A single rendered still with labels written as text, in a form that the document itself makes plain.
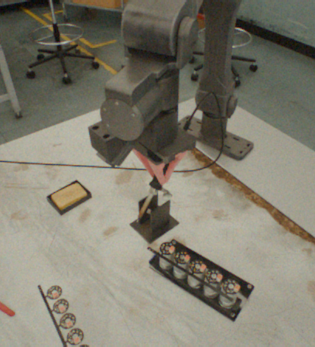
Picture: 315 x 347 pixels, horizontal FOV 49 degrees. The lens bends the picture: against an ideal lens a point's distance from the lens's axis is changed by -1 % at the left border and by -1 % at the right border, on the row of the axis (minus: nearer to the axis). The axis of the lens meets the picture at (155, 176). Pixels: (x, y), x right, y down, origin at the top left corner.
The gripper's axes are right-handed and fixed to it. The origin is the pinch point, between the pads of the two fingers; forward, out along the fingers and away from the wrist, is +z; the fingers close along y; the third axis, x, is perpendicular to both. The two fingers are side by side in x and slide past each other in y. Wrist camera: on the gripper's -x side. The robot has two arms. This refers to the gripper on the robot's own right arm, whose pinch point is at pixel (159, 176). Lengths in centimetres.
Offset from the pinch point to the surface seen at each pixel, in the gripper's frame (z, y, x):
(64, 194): 9.9, -16.6, -11.2
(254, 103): 91, -84, 160
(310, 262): 12.1, 24.4, 13.4
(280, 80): 92, -91, 202
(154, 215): 6.3, 1.9, -3.1
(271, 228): 12.2, 15.2, 14.6
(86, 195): 10.2, -13.8, -7.9
